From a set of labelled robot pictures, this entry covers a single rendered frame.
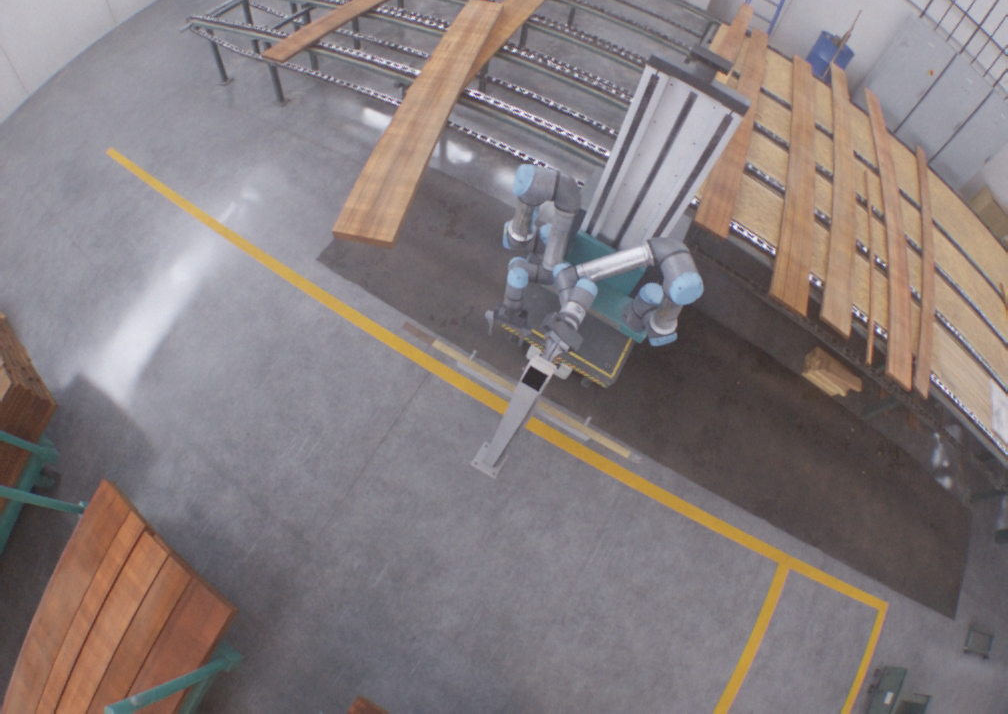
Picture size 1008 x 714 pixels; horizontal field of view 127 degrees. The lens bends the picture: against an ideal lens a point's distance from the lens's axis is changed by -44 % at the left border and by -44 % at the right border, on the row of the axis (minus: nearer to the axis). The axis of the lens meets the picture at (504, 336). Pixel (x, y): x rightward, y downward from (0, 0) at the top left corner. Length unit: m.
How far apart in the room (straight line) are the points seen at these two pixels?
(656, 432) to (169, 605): 2.70
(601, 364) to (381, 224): 1.28
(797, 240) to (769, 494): 1.56
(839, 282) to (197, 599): 3.61
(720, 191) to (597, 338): 1.08
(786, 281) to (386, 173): 2.04
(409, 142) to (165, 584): 2.36
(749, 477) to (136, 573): 3.38
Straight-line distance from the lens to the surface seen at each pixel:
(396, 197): 2.02
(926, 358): 3.32
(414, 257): 2.93
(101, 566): 2.59
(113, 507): 2.52
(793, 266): 2.62
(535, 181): 1.58
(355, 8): 3.87
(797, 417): 3.41
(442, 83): 2.70
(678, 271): 1.53
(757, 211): 2.81
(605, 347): 2.42
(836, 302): 2.74
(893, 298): 3.28
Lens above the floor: 2.41
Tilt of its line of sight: 64 degrees down
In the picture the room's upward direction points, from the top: 16 degrees clockwise
